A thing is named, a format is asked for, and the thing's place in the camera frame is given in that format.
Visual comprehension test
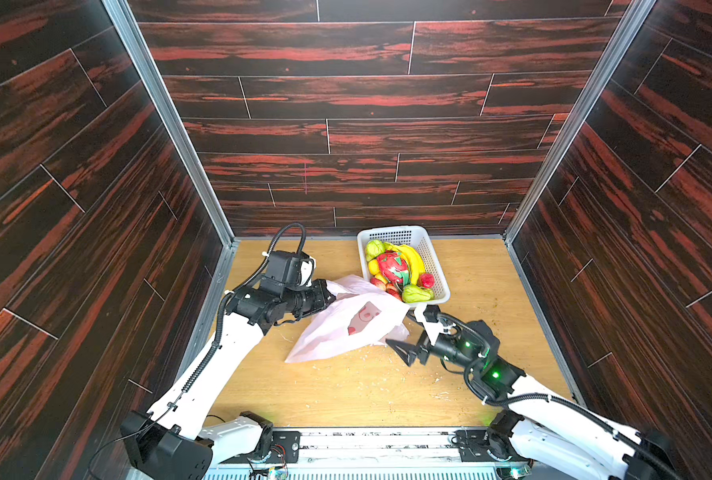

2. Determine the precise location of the pink plastic bag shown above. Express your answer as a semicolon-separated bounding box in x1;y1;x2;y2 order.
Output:
286;275;409;363

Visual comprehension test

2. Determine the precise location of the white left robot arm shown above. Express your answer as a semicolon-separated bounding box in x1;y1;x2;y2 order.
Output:
121;279;336;479

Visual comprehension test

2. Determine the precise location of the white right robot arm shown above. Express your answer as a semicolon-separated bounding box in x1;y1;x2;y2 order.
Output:
388;315;679;479

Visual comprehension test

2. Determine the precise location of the red fake strawberry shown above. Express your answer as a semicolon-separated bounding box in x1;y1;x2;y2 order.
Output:
386;284;403;301

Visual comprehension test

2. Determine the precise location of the yellow fake banana bunch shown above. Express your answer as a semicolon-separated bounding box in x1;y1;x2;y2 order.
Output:
385;242;426;285

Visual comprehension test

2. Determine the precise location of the red green fake dragon fruit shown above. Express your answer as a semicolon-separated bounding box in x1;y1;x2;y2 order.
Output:
377;251;411;287

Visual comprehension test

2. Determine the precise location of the light green fake fruit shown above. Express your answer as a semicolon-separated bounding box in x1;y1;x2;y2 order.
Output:
365;239;386;262

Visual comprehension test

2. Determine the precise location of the white perforated plastic basket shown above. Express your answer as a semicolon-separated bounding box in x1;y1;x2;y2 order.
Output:
357;225;451;305

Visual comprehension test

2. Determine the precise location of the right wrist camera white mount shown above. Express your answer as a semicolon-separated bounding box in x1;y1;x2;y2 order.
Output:
414;303;451;345

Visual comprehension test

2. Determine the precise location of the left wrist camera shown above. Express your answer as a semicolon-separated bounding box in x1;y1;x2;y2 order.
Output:
263;251;316;290

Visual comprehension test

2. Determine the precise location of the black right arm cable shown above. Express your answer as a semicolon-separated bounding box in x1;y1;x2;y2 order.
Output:
439;311;687;480

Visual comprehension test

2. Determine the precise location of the metal base rail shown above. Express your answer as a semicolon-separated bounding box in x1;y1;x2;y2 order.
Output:
207;427;611;479

